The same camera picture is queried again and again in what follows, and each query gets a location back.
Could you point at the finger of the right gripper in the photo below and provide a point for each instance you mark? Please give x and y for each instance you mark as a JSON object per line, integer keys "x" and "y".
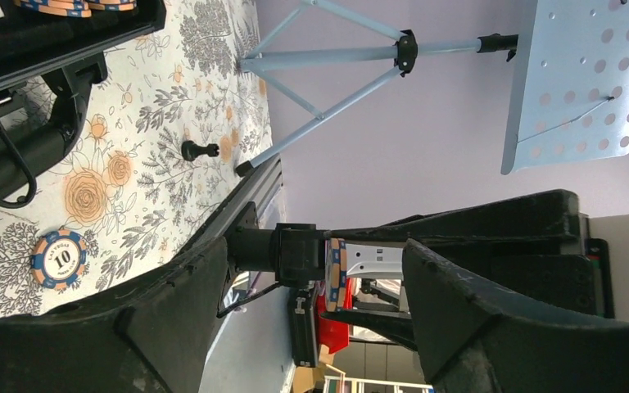
{"x": 394, "y": 326}
{"x": 550, "y": 214}

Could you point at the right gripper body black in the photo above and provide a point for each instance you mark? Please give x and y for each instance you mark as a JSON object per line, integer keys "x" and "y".
{"x": 574, "y": 275}

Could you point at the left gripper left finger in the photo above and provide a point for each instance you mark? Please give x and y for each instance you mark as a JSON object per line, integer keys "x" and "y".
{"x": 149, "y": 334}

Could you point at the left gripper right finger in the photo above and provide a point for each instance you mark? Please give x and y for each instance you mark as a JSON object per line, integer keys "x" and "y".
{"x": 474, "y": 335}

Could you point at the poker chip with die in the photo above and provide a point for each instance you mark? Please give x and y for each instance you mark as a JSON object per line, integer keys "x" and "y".
{"x": 59, "y": 259}

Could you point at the black poker chip case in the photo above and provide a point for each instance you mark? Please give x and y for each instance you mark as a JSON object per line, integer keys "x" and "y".
{"x": 49, "y": 66}

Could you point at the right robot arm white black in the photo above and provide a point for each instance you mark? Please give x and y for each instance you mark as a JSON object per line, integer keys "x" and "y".
{"x": 296, "y": 253}

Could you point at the light blue perforated panel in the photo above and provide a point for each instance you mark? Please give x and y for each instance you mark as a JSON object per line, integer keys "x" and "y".
{"x": 570, "y": 94}

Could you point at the black small knob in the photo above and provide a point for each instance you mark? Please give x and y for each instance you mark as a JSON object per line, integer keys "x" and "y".
{"x": 191, "y": 150}

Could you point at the floral table mat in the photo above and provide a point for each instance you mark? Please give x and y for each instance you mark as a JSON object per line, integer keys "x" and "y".
{"x": 125, "y": 186}

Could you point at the light blue tripod stand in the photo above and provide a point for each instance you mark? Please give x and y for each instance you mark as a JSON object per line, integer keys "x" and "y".
{"x": 381, "y": 64}

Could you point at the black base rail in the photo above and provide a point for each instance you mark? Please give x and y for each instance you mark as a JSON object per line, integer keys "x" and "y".
{"x": 259, "y": 186}

